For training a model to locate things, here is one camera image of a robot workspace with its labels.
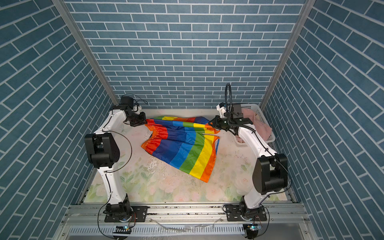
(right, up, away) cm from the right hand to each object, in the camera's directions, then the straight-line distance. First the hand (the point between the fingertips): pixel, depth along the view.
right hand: (208, 121), depth 85 cm
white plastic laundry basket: (+39, +4, +21) cm, 44 cm away
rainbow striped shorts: (-17, -14, +12) cm, 25 cm away
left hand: (-41, +1, +13) cm, 43 cm away
